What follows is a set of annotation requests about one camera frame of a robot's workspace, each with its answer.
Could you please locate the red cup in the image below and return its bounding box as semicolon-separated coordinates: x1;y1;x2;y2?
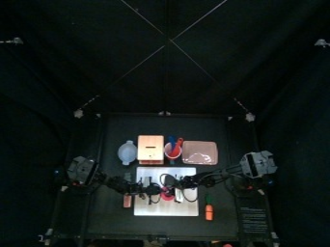
164;142;184;161

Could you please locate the printed label sheet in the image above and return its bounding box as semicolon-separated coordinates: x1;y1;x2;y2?
237;206;271;236

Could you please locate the red dough ring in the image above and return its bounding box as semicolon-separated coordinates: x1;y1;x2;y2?
160;188;176;203

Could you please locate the blue utensil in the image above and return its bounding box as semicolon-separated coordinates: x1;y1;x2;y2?
167;135;176;164

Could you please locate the orange toy carrot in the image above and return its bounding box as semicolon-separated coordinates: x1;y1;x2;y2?
203;195;215;222

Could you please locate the black cable loop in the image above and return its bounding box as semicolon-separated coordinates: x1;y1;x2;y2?
159;173;177;189
181;187;200;204

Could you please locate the white cutting board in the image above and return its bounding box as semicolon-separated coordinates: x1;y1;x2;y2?
132;166;200;217

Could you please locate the wooden drawer box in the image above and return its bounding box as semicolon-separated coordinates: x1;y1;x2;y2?
136;134;165;166

